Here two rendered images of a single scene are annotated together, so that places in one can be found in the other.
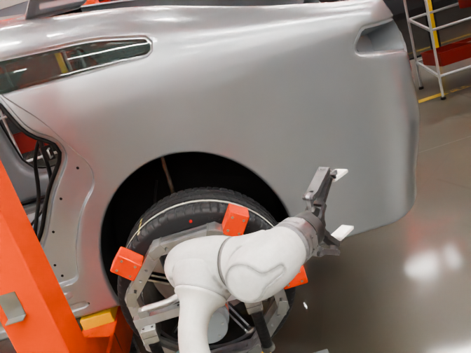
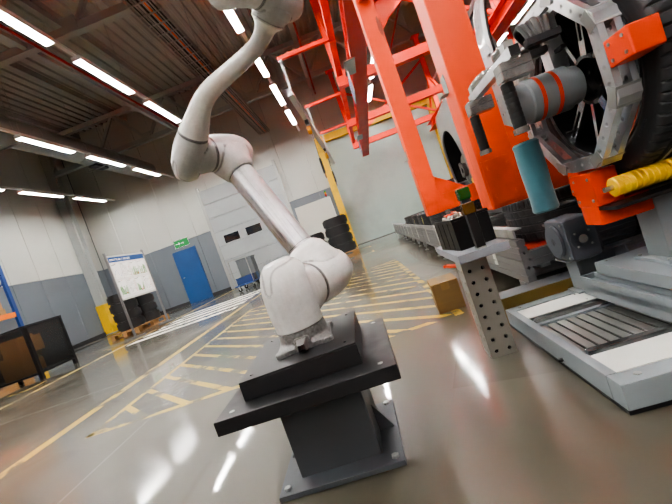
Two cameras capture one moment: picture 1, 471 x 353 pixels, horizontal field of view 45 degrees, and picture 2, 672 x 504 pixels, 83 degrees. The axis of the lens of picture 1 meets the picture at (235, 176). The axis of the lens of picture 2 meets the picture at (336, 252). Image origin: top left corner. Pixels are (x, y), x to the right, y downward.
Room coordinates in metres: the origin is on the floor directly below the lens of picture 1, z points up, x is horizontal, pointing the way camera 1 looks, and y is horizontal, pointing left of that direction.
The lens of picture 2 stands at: (1.01, -1.06, 0.65)
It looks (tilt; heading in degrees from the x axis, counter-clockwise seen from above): 2 degrees down; 94
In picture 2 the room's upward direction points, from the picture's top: 20 degrees counter-clockwise
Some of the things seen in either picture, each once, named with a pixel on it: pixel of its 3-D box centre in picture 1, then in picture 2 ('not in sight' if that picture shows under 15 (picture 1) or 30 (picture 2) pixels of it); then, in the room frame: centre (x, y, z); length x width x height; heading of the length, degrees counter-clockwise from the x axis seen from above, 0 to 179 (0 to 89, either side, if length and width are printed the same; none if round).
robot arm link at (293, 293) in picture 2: not in sight; (289, 291); (0.75, 0.12, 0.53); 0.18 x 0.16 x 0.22; 56
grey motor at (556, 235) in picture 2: not in sight; (609, 240); (1.98, 0.56, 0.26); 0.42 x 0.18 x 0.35; 178
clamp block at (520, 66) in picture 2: (252, 298); (513, 69); (1.58, 0.07, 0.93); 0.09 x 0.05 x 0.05; 178
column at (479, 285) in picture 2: not in sight; (483, 301); (1.39, 0.45, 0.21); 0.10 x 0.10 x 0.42; 88
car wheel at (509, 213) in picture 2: not in sight; (569, 202); (2.16, 1.10, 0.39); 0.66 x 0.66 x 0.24
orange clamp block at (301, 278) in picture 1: (291, 273); (632, 42); (1.78, -0.09, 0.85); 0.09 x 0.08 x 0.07; 88
